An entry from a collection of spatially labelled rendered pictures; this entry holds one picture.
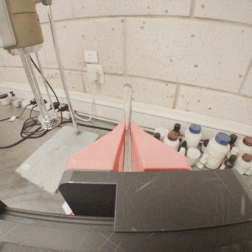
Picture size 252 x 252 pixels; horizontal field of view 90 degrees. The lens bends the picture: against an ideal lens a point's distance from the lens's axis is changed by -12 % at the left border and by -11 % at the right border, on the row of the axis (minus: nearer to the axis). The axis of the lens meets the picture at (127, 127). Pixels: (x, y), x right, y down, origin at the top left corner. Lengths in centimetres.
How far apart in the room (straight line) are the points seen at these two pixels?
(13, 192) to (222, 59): 82
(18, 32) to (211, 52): 55
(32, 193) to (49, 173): 8
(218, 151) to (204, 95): 22
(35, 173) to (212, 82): 71
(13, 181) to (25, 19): 50
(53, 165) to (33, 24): 43
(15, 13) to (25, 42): 6
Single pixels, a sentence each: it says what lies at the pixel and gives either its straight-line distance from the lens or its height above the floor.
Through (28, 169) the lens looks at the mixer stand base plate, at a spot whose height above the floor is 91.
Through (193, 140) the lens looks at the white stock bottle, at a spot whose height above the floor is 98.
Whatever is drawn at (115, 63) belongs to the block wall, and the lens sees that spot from 64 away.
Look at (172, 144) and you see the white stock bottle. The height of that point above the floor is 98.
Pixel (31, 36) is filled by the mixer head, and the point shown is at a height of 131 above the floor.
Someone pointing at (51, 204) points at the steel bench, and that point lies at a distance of 51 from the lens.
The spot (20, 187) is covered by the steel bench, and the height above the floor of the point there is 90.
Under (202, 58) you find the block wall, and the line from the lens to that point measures 57.
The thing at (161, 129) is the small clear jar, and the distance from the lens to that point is 58.
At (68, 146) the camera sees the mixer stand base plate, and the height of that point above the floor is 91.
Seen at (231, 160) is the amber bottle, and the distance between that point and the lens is 56.
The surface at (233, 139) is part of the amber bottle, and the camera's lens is 60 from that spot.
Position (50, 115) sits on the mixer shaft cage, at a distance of 52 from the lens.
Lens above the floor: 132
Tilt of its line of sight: 38 degrees down
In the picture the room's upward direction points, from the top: straight up
